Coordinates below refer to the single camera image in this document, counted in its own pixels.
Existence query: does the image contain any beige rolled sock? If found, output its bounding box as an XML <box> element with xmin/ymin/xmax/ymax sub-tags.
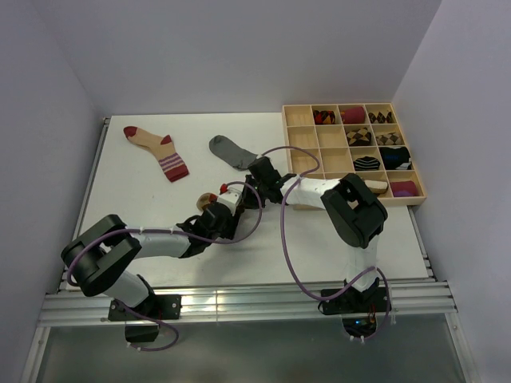
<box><xmin>364</xmin><ymin>180</ymin><xmax>388</xmax><ymax>195</ymax></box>

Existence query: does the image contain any grey brown argyle rolled sock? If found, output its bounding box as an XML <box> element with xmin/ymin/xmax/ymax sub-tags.
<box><xmin>375</xmin><ymin>132</ymin><xmax>403</xmax><ymax>146</ymax></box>

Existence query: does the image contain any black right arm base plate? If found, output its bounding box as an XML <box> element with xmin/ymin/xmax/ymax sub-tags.
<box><xmin>317</xmin><ymin>286</ymin><xmax>392</xmax><ymax>336</ymax></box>

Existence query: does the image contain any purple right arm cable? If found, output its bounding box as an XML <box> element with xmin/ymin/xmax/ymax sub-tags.
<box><xmin>257</xmin><ymin>145</ymin><xmax>394</xmax><ymax>342</ymax></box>

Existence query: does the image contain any tan sock with purple stripes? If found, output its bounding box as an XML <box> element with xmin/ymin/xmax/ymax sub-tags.
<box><xmin>123</xmin><ymin>126</ymin><xmax>189</xmax><ymax>183</ymax></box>

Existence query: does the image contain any red orange argyle rolled sock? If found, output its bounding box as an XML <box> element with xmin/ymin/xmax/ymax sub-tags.
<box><xmin>312</xmin><ymin>109</ymin><xmax>336</xmax><ymax>124</ymax></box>

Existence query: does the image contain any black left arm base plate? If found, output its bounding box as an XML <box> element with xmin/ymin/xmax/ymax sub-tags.
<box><xmin>109</xmin><ymin>294</ymin><xmax>183</xmax><ymax>344</ymax></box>

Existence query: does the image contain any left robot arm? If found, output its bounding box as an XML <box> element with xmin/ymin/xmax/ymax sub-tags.
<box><xmin>61</xmin><ymin>201</ymin><xmax>244</xmax><ymax>318</ymax></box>

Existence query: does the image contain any magenta purple rolled sock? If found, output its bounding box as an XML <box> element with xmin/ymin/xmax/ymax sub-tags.
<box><xmin>390</xmin><ymin>180</ymin><xmax>419</xmax><ymax>198</ymax></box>

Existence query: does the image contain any brown white argyle rolled sock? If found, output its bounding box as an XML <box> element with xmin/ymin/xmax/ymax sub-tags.
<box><xmin>368</xmin><ymin>110</ymin><xmax>394</xmax><ymax>124</ymax></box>

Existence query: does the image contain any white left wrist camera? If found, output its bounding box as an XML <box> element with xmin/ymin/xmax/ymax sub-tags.
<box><xmin>216</xmin><ymin>184</ymin><xmax>242</xmax><ymax>215</ymax></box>

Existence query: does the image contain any black white striped rolled sock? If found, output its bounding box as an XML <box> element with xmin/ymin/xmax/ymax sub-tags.
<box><xmin>353</xmin><ymin>156</ymin><xmax>381</xmax><ymax>172</ymax></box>

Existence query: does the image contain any crimson rolled sock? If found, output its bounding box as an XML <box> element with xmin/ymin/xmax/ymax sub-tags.
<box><xmin>340</xmin><ymin>106</ymin><xmax>365</xmax><ymax>124</ymax></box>

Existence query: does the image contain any tan orange argyle sock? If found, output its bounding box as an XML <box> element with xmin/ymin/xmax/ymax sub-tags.
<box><xmin>196</xmin><ymin>192</ymin><xmax>218</xmax><ymax>211</ymax></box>

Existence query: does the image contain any brown tan argyle rolled sock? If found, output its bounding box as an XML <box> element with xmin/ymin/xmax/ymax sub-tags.
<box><xmin>346</xmin><ymin>128</ymin><xmax>372</xmax><ymax>147</ymax></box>

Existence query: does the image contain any wooden compartment tray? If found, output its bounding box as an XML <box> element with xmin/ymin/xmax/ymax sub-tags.
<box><xmin>282</xmin><ymin>103</ymin><xmax>426</xmax><ymax>207</ymax></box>

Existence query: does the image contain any black blue rolled sock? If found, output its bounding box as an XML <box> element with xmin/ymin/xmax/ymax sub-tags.
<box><xmin>379</xmin><ymin>147</ymin><xmax>412</xmax><ymax>171</ymax></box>

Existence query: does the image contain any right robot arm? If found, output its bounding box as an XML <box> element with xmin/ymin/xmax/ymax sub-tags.
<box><xmin>248</xmin><ymin>156</ymin><xmax>388</xmax><ymax>311</ymax></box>

